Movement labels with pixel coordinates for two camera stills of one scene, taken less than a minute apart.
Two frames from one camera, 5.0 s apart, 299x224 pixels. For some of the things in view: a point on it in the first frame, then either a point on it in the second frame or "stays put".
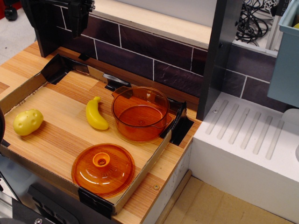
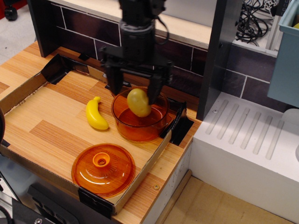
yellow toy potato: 26,122 to 138,100
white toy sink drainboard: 249,149 stays put
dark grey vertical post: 224,24 stays put
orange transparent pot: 140,113 stays put
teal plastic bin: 284,82 stays put
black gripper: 79,11 to 137,54
